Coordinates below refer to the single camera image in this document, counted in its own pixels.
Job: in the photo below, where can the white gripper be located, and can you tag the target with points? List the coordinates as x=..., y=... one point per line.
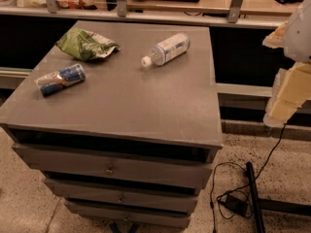
x=300, y=36

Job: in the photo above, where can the redbull can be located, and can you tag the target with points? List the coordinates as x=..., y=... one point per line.
x=58, y=80

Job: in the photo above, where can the clear plastic water bottle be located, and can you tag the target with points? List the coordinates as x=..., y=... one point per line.
x=167, y=50

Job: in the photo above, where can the black power adapter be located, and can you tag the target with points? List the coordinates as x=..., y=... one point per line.
x=236, y=205

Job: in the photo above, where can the black metal floor bar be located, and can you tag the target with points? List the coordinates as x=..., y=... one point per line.
x=255, y=198

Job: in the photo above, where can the green chip bag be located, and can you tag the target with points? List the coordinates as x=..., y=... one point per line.
x=86, y=45

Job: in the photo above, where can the metal railing frame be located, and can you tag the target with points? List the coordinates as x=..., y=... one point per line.
x=267, y=13

